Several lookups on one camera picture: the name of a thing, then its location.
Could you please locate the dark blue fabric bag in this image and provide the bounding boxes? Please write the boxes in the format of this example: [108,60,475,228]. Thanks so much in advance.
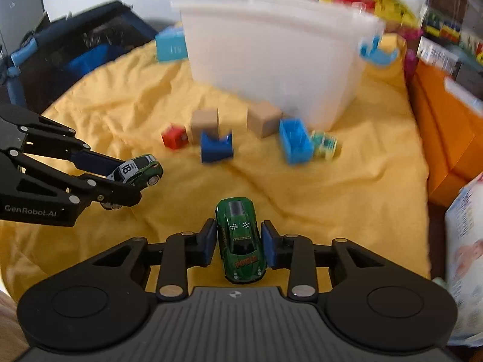
[0,0,159,110]

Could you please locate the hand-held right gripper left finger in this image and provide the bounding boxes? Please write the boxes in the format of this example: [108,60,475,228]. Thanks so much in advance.
[91,219,219,302]

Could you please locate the orange box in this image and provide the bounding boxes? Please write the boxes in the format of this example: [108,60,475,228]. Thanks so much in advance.
[409,60,483,206]

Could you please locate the light blue brick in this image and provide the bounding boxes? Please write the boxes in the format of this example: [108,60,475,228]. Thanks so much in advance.
[279,118,315,164]

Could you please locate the yellow blanket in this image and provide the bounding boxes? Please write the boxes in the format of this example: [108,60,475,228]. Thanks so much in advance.
[0,34,431,302]

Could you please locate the small light blue box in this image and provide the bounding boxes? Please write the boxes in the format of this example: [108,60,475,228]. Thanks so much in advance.
[155,26,188,63]

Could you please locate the yellow bag with red print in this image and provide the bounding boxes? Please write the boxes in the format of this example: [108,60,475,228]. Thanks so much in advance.
[321,0,417,27]

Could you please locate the teal round block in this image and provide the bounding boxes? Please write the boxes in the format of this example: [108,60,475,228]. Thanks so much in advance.
[311,130,338,159]

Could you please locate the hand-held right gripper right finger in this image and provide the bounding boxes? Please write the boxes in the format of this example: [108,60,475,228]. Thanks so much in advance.
[260,221,387,302]

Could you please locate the white carton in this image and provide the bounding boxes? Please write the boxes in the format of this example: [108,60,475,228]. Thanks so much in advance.
[418,37,459,74]

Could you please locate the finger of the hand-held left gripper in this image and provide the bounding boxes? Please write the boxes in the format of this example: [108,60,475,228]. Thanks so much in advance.
[0,103,127,177]
[0,150,143,209]

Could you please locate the baby wipes pack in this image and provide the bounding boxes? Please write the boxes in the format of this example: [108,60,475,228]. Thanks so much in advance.
[443,173,483,344]

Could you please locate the dark blue brick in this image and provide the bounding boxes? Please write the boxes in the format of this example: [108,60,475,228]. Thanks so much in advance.
[200,130,235,164]

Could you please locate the grey panel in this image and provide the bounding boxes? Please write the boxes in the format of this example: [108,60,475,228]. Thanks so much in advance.
[0,0,48,49]

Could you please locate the wooden cube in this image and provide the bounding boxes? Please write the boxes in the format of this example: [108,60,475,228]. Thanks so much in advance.
[247,102,283,138]
[190,109,220,144]

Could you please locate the white and green toy car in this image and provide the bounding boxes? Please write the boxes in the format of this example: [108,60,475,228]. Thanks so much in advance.
[102,154,165,210]

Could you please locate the clear storage box with toys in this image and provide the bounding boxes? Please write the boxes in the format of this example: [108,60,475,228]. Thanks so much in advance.
[419,0,483,65]

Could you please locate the blue bin latch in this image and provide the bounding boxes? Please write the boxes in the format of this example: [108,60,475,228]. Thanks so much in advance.
[358,35,398,68]

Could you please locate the small red brick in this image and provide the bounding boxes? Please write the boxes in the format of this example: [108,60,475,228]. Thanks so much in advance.
[162,124,188,149]

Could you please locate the white plastic bin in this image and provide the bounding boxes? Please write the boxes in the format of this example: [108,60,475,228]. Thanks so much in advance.
[171,0,385,131]

